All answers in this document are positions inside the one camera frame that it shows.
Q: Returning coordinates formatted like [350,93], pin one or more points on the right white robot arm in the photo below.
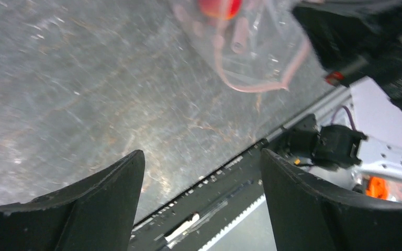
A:
[337,146]

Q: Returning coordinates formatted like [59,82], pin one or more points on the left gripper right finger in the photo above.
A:
[310,213]

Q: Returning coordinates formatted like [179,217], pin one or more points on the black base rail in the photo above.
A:
[206,211]

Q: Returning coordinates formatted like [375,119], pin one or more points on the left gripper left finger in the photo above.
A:
[95,213]

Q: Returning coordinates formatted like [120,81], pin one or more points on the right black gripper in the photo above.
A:
[356,39]

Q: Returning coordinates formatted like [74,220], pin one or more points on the fake red pepper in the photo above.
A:
[218,9]

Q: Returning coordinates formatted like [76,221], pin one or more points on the clear zip top bag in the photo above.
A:
[259,50]

